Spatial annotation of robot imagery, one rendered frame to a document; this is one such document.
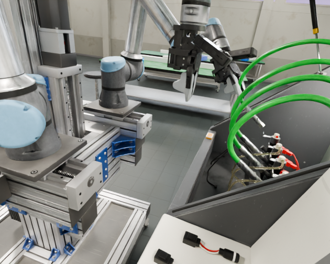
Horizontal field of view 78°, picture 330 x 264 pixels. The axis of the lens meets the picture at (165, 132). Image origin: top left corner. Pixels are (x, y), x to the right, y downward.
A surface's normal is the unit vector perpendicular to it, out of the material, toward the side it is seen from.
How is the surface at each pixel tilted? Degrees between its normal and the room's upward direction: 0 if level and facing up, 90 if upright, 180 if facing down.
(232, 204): 90
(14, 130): 98
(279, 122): 90
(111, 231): 0
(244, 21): 90
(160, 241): 0
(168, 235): 0
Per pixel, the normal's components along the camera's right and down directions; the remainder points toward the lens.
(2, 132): 0.41, 0.55
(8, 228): 0.09, -0.89
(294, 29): -0.29, 0.40
